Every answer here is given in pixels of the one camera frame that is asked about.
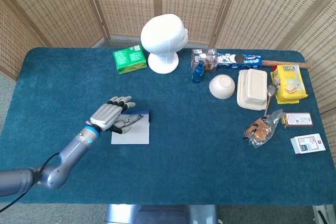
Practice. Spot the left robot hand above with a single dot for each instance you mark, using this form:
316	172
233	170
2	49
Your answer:
105	115

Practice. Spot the thin-framed eyeglasses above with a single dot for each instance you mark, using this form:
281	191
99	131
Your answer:
134	117

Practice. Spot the blue glasses case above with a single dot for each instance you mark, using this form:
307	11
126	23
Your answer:
136	134

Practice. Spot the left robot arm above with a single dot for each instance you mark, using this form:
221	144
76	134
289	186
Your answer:
65	158

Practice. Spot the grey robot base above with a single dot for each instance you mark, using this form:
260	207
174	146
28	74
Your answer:
157	214

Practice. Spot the green cardboard box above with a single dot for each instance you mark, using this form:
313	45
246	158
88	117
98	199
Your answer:
130	58

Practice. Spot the blue table cloth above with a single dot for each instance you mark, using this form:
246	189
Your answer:
183	142

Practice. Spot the white foam mannequin head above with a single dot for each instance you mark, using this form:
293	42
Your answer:
162	35

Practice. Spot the blue spray bottle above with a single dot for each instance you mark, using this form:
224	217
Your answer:
197	74

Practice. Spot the clear plastic biscuit box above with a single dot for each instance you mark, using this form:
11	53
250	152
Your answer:
207	58

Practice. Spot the wicker folding screen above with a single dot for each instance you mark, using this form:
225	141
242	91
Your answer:
65	3

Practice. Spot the cream upturned bowl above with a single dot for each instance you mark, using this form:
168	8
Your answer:
221	86

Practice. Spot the cream lunch box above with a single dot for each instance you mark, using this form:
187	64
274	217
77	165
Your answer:
253	90

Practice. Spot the blue cookie box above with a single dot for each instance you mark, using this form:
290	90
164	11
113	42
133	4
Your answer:
246	61

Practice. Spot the bread in clear bag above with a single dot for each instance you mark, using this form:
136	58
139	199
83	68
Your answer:
258	129

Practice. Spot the metal spoon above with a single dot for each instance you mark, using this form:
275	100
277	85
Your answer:
271	90

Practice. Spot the wooden rolling pin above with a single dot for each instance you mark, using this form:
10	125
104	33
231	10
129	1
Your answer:
267	63

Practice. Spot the yellow snack bag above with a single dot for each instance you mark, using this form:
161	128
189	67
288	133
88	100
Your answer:
288	82

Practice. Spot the brown red flat package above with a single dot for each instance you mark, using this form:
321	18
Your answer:
299	119

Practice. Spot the small white red box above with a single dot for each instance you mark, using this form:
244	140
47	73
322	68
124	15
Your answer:
307	144

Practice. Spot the white equipment base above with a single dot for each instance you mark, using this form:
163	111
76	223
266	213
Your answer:
325	214

